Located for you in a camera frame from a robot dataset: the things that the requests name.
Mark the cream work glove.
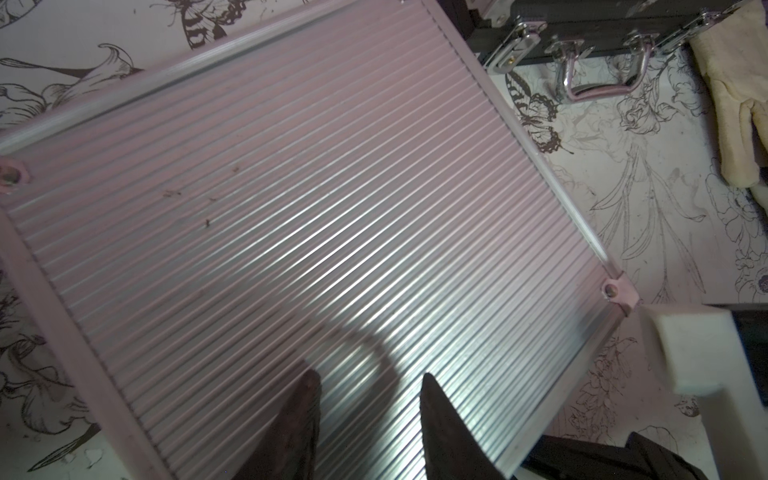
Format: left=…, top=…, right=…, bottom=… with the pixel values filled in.
left=690, top=1, right=767, bottom=208

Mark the small silver poker case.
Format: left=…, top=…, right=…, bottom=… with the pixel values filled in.
left=1, top=1, right=625, bottom=479

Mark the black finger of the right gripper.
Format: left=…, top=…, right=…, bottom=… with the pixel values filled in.
left=522, top=432, right=707, bottom=480

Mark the black aluminium poker case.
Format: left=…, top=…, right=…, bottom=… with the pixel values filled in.
left=440, top=0, right=742, bottom=103

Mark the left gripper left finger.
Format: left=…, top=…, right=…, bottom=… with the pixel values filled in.
left=234, top=370, right=322, bottom=479

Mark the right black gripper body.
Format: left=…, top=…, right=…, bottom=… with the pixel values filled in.
left=637, top=304, right=767, bottom=479

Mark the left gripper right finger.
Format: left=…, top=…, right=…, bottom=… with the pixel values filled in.
left=419, top=373, right=504, bottom=480

